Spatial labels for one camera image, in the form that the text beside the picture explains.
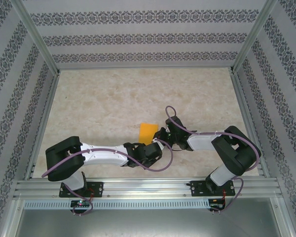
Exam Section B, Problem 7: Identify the slotted grey cable duct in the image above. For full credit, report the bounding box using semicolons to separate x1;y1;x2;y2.
23;199;211;210

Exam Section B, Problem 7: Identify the slanted aluminium frame post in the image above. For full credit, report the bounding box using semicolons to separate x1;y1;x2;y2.
230;0;279;74
11;0;60;74

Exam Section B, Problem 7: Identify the long aluminium mounting rail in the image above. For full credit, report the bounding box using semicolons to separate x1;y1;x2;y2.
13;179;284;200

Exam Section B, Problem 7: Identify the aluminium corner post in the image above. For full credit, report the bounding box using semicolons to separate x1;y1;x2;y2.
270;197;296;237
0;198;25;237

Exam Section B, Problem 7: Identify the aluminium side rail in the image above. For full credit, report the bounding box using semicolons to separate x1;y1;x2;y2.
229;70;272;178
24;71;61;180

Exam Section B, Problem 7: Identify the purple cable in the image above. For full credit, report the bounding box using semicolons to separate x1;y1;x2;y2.
164;105;261;215
41;138;175;217

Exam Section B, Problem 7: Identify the grey metal shelf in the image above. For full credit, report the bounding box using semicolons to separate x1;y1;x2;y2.
13;209;287;237

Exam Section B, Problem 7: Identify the orange cloth piece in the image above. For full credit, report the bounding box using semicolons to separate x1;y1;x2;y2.
138;122;159;145

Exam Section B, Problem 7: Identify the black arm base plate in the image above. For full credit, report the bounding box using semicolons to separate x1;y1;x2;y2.
59;182;105;198
190;180;235;198

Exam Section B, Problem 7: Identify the small controller board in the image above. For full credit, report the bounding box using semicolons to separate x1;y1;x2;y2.
210;198;226;210
71;200;91;208

